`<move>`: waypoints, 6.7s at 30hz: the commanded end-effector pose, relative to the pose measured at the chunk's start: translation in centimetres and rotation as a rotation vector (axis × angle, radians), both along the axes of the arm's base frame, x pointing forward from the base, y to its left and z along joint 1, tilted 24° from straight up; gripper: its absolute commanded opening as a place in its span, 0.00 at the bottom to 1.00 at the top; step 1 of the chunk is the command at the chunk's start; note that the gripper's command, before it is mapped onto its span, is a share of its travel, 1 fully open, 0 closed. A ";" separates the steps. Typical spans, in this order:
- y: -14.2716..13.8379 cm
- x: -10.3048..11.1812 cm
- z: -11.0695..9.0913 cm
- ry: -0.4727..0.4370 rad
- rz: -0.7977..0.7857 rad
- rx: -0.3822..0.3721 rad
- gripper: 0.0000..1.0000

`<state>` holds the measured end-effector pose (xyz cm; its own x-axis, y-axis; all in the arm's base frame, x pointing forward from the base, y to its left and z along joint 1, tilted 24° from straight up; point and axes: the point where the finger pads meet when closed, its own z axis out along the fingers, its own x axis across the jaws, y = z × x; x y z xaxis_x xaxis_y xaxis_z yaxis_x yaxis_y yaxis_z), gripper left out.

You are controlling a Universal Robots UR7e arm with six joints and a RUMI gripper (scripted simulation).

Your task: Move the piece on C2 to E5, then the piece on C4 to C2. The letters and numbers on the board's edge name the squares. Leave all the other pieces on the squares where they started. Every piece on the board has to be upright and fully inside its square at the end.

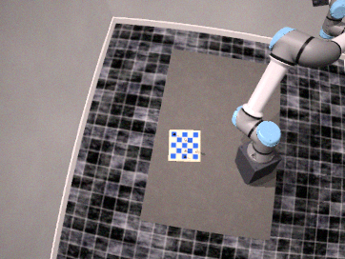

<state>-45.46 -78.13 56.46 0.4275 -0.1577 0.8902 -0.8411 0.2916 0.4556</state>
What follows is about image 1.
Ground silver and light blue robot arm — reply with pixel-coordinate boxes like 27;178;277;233
232;0;345;165

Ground blue and cream chessboard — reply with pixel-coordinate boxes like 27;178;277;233
169;129;200;162

